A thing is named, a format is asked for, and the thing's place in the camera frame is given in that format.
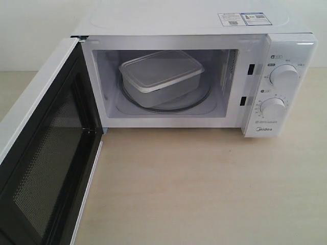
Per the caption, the white lidded plastic container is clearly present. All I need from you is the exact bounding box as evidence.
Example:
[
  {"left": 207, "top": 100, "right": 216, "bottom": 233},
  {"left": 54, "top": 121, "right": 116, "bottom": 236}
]
[{"left": 119, "top": 50, "right": 205, "bottom": 108}]

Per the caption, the white Midea microwave oven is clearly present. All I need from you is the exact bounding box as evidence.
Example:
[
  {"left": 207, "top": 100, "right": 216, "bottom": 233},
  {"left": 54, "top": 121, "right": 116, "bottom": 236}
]
[{"left": 72, "top": 1, "right": 317, "bottom": 138}]

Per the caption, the glass turntable plate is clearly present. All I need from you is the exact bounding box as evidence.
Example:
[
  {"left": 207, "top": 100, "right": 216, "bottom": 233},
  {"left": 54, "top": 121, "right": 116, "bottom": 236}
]
[{"left": 117, "top": 76, "right": 212, "bottom": 114}]

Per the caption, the lower white timer knob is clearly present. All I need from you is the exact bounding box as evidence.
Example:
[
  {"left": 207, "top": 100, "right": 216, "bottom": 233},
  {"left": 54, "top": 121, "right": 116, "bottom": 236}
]
[{"left": 260, "top": 97, "right": 286, "bottom": 119}]

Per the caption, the white warning label sticker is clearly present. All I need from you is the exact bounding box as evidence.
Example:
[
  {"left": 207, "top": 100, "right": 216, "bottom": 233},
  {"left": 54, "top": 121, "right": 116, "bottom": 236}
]
[{"left": 218, "top": 12, "right": 272, "bottom": 27}]

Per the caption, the upper white power knob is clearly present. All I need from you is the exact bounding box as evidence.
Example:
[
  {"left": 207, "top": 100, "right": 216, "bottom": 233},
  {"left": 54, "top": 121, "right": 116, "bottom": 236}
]
[{"left": 269, "top": 64, "right": 299, "bottom": 88}]

